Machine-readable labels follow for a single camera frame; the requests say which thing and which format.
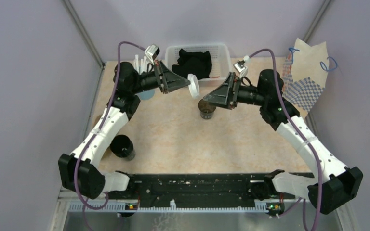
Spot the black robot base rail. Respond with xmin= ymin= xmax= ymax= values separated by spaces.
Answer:
xmin=108 ymin=173 xmax=297 ymax=216

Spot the blue straw holder cup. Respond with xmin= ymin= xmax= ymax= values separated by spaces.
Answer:
xmin=137 ymin=89 xmax=155 ymax=101

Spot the purple cable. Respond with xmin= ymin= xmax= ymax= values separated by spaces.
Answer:
xmin=249 ymin=48 xmax=323 ymax=231
xmin=73 ymin=41 xmax=147 ymax=231

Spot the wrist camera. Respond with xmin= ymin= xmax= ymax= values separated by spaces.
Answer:
xmin=233 ymin=55 xmax=250 ymax=78
xmin=144 ymin=44 xmax=160 ymax=64

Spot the white plastic basket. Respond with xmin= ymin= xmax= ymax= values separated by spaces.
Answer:
xmin=164 ymin=43 xmax=232 ymax=86

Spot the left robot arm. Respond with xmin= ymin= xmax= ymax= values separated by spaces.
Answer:
xmin=58 ymin=60 xmax=199 ymax=199

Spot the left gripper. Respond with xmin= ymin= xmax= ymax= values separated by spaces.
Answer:
xmin=130 ymin=59 xmax=190 ymax=94

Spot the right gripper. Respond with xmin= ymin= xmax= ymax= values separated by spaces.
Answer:
xmin=203 ymin=72 xmax=267 ymax=110

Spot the checkered paper takeout bag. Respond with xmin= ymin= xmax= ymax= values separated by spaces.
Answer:
xmin=282 ymin=38 xmax=338 ymax=117

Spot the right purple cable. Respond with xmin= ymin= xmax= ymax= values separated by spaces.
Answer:
xmin=249 ymin=48 xmax=323 ymax=231

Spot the dark printed coffee cup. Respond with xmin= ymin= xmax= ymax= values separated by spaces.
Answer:
xmin=198 ymin=99 xmax=217 ymax=120

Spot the black cloth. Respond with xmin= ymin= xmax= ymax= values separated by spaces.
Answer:
xmin=172 ymin=49 xmax=212 ymax=80

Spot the black paper cup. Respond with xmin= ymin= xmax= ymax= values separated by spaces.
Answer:
xmin=109 ymin=134 xmax=136 ymax=161

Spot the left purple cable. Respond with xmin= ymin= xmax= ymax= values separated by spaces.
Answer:
xmin=73 ymin=41 xmax=147 ymax=231

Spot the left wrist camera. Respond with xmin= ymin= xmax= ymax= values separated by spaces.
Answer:
xmin=144 ymin=44 xmax=160 ymax=64

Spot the brown cardboard cup carrier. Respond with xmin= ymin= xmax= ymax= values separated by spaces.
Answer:
xmin=94 ymin=114 xmax=109 ymax=160

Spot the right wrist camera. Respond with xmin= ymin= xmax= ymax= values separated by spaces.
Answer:
xmin=233 ymin=55 xmax=250 ymax=78

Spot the white coffee cup lid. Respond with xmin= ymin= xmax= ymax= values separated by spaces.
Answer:
xmin=187 ymin=74 xmax=200 ymax=99

